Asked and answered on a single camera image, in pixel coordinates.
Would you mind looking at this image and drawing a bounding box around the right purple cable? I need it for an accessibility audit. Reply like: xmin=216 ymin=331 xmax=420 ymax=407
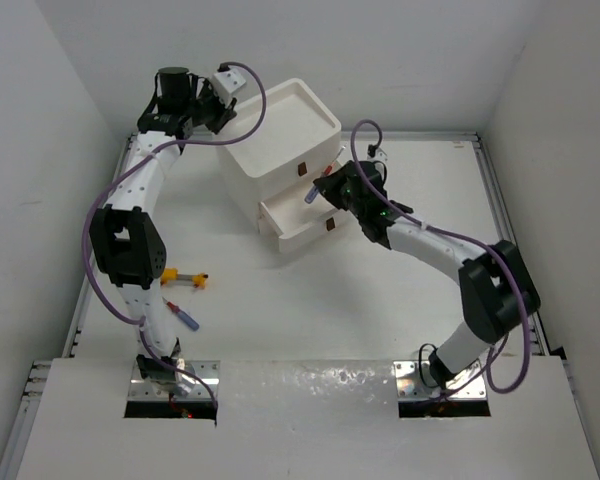
xmin=349 ymin=119 xmax=534 ymax=406

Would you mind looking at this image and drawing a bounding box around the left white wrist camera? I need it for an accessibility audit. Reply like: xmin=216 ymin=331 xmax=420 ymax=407
xmin=210 ymin=68 xmax=247 ymax=105

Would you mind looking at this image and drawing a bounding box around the white front cover board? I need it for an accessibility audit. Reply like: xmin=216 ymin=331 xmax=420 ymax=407
xmin=18 ymin=357 xmax=597 ymax=479

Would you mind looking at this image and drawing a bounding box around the red blue screwdriver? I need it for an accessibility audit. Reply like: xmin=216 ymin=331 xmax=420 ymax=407
xmin=304 ymin=145 xmax=346 ymax=205
xmin=163 ymin=299 xmax=200 ymax=332

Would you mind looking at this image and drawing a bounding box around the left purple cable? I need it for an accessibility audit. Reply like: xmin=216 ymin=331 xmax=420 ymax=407
xmin=81 ymin=61 xmax=267 ymax=416

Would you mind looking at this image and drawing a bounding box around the yellow clamp tool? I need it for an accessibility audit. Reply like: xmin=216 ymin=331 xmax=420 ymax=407
xmin=160 ymin=268 xmax=209 ymax=289

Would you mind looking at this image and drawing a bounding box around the metal base plate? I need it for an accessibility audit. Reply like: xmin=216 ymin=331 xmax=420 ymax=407
xmin=393 ymin=359 xmax=487 ymax=403
xmin=127 ymin=359 xmax=220 ymax=402

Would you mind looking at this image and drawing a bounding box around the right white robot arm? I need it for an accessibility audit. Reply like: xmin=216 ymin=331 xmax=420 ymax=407
xmin=313 ymin=161 xmax=541 ymax=388

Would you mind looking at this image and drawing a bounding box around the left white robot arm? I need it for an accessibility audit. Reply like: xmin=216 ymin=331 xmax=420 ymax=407
xmin=82 ymin=63 xmax=246 ymax=396

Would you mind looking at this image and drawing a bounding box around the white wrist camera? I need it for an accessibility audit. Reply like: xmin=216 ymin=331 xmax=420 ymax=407
xmin=210 ymin=68 xmax=247 ymax=105
xmin=367 ymin=144 xmax=388 ymax=162

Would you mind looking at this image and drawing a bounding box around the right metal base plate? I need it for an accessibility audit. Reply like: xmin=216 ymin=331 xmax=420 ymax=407
xmin=393 ymin=359 xmax=487 ymax=403

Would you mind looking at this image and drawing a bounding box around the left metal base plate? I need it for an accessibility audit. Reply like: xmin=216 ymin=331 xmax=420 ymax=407
xmin=127 ymin=359 xmax=220 ymax=402

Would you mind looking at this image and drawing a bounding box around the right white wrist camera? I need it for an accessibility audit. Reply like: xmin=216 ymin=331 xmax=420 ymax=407
xmin=367 ymin=144 xmax=388 ymax=162

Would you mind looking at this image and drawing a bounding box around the white drawer cabinet box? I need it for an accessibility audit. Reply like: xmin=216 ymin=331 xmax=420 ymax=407
xmin=215 ymin=78 xmax=341 ymax=233

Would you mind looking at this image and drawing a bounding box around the purple cable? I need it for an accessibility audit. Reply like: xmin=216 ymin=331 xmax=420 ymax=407
xmin=81 ymin=61 xmax=267 ymax=416
xmin=349 ymin=119 xmax=534 ymax=406

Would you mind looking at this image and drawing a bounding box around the white drawer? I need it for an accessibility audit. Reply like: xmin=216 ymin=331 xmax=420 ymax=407
xmin=259 ymin=181 xmax=351 ymax=254

